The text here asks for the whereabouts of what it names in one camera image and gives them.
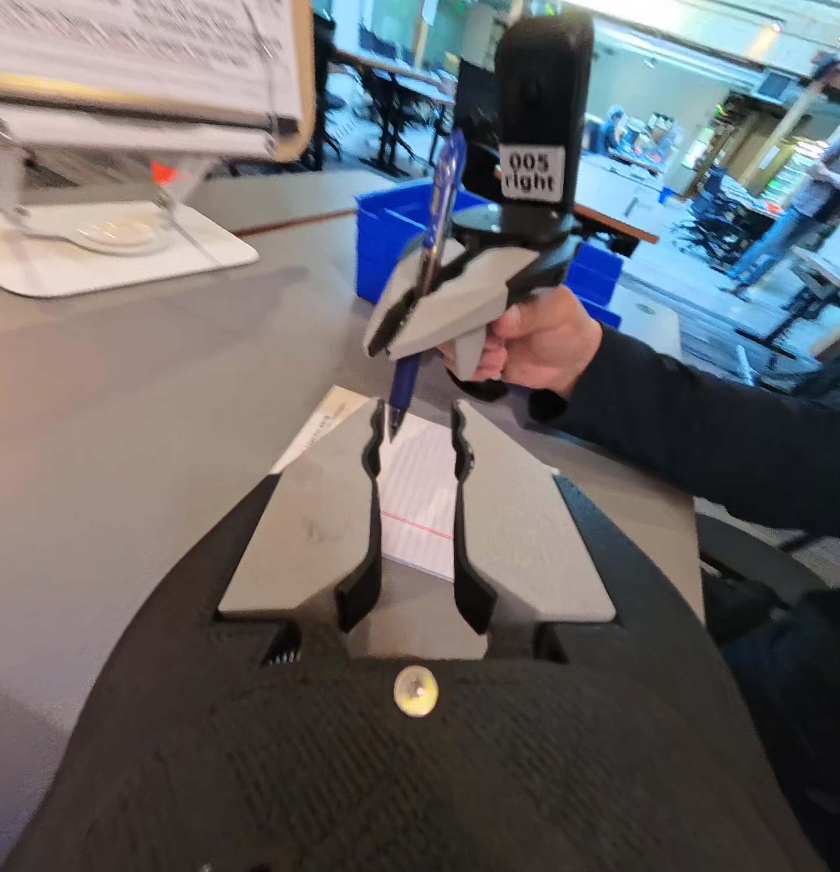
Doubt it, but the blue ballpoint pen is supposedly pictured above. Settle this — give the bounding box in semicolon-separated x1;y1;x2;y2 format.
387;129;470;444

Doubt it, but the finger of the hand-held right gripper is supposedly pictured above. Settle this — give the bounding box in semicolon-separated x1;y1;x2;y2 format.
386;247;542;361
363;232;470;358

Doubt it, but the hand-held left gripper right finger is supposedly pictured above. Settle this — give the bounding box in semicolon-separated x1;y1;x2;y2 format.
450;399;618;636

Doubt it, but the white document stand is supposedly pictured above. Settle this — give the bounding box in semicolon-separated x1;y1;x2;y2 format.
0;95;284;298

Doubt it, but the grey desk with brown edge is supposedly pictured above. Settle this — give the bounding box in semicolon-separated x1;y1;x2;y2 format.
188;169;393;237

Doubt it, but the person's right hand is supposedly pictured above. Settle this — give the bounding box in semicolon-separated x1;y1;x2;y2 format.
437;285;605;400

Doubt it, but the printed paper sheet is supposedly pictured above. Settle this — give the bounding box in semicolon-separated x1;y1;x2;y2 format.
0;0;303;118

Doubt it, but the small grey table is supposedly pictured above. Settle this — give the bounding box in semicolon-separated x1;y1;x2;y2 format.
607;286;684;372

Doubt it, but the wood-edged background table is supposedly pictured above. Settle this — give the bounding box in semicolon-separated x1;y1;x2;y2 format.
573;153;662;257

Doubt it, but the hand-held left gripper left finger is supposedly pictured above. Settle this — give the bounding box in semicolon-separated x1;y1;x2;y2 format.
217;399;384;634

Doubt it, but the blue plastic bin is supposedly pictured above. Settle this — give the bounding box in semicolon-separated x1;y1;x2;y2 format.
353;183;625;329

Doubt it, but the white lined legal pad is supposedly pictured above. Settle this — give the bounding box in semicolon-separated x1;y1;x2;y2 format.
270;385;562;582

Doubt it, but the wooden clipboard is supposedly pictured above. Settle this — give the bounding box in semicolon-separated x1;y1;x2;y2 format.
0;0;318;163

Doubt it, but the person's leg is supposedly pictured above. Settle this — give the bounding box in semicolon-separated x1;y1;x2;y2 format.
706;586;840;872

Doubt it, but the person's right forearm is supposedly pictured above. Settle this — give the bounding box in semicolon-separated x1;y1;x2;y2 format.
529;323;840;542

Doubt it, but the black office chair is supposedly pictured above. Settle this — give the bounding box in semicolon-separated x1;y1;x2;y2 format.
672;167;763;264

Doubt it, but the grey office chair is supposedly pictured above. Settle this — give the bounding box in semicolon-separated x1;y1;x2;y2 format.
696;512;831;609

